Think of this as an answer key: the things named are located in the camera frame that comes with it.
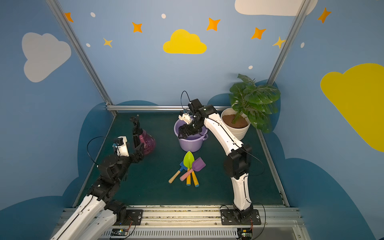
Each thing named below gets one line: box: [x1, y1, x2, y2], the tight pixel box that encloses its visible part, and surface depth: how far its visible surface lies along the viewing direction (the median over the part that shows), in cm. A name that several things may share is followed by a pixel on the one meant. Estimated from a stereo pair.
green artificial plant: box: [229, 74, 281, 133], surface depth 83 cm
